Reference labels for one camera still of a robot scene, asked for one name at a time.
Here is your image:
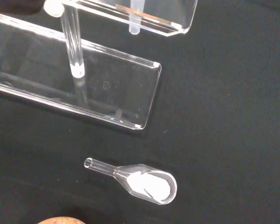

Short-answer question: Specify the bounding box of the clear acrylic funnel stand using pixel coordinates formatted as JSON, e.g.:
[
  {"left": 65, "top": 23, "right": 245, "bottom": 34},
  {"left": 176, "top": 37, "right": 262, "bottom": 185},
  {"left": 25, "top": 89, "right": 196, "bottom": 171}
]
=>
[{"left": 0, "top": 0, "right": 198, "bottom": 131}]

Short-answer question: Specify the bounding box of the glass weighing funnel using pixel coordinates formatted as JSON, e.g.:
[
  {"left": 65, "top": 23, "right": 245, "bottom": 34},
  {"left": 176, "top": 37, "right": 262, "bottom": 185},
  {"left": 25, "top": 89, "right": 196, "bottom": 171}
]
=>
[{"left": 84, "top": 157, "right": 178, "bottom": 206}]

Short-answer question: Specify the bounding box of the clear plastic funnel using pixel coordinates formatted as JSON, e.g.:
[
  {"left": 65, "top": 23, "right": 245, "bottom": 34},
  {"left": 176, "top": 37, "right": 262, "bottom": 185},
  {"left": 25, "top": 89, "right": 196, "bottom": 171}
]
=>
[{"left": 128, "top": 0, "right": 146, "bottom": 35}]

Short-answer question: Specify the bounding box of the black cloth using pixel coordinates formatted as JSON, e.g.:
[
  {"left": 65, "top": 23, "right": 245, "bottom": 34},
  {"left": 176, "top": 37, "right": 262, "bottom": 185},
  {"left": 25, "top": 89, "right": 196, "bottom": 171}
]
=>
[{"left": 0, "top": 0, "right": 280, "bottom": 224}]

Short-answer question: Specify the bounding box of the cork ring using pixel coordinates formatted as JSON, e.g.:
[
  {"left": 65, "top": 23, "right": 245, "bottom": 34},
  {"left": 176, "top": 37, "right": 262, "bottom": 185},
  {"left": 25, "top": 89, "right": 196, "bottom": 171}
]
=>
[{"left": 37, "top": 216, "right": 87, "bottom": 224}]

